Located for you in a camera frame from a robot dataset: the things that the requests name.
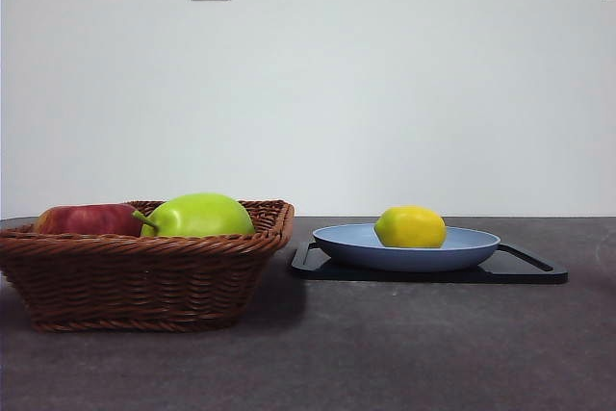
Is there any red apple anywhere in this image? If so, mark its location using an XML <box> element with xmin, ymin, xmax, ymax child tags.
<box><xmin>32</xmin><ymin>203</ymin><xmax>144</xmax><ymax>237</ymax></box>

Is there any brown woven wicker basket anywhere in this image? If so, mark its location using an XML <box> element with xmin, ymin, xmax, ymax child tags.
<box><xmin>0</xmin><ymin>199</ymin><xmax>295</xmax><ymax>334</ymax></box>

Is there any green apple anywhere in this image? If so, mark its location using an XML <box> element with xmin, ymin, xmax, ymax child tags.
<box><xmin>131</xmin><ymin>193</ymin><xmax>256</xmax><ymax>239</ymax></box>

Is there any blue round plate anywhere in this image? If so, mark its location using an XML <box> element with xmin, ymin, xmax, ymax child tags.
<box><xmin>312</xmin><ymin>224</ymin><xmax>502</xmax><ymax>273</ymax></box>

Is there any yellow lemon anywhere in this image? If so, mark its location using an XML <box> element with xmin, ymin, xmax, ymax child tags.
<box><xmin>374</xmin><ymin>205</ymin><xmax>448</xmax><ymax>250</ymax></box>

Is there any black rectangular tray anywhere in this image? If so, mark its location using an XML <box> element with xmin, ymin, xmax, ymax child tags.
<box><xmin>287</xmin><ymin>243</ymin><xmax>570</xmax><ymax>286</ymax></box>

